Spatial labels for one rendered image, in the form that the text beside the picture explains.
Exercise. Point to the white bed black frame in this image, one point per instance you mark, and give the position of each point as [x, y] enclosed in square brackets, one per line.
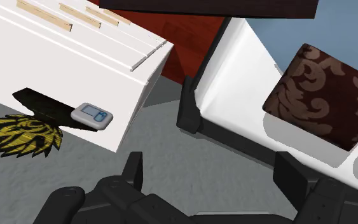
[234, 77]

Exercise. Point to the yellow black spiky plant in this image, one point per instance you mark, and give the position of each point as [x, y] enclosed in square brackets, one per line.
[23, 136]

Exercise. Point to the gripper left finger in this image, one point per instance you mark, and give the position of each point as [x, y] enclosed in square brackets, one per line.
[116, 198]

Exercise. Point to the grey handheld device blue screen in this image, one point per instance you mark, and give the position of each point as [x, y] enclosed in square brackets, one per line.
[92, 116]

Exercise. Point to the brown patterned pillow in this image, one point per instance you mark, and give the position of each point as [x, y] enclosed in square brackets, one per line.
[324, 99]

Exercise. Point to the white chest of drawers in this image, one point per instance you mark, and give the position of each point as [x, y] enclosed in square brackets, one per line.
[73, 68]

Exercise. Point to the black flat block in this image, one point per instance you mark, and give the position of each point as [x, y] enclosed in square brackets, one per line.
[47, 107]

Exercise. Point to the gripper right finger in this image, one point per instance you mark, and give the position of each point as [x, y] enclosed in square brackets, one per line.
[330, 201]

